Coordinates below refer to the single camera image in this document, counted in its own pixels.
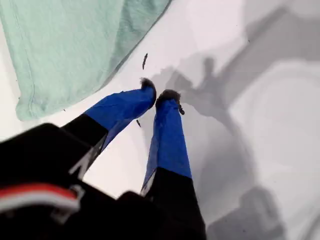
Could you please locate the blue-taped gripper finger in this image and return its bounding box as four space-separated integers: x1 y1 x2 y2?
62 77 158 176
139 88 204 226

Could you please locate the pale green t-shirt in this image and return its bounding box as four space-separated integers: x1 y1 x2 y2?
0 0 173 122

